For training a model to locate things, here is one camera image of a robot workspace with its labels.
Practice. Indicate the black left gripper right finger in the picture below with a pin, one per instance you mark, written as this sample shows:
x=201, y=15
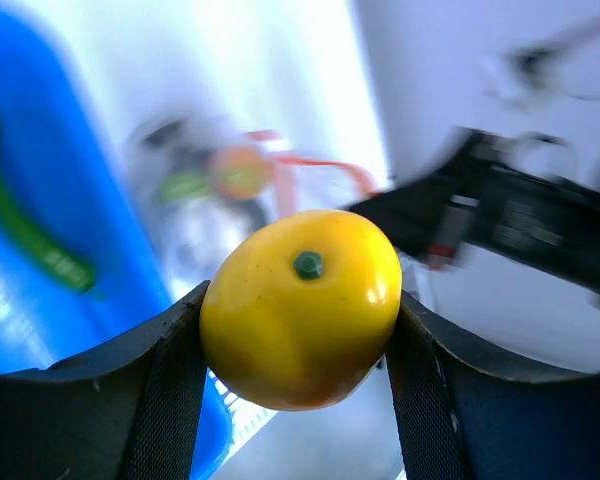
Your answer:
x=468, y=409

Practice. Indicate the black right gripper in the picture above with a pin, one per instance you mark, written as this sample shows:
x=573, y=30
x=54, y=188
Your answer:
x=475, y=196

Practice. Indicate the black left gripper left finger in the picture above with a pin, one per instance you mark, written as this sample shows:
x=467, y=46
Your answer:
x=126, y=409

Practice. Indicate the green chili pepper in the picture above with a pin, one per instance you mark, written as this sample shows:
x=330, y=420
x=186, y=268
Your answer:
x=50, y=258

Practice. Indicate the yellow orange mango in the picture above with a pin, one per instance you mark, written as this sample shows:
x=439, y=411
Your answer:
x=298, y=315

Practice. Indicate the clear zip top bag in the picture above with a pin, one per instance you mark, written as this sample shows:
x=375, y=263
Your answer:
x=193, y=237

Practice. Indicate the white green cabbage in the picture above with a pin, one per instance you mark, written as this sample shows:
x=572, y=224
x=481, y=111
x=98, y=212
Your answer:
x=182, y=186

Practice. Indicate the red orange mango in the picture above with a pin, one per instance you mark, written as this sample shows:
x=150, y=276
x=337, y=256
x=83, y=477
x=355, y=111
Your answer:
x=241, y=171

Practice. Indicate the blue plastic tray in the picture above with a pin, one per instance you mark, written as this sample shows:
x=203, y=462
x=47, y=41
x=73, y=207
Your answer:
x=56, y=169

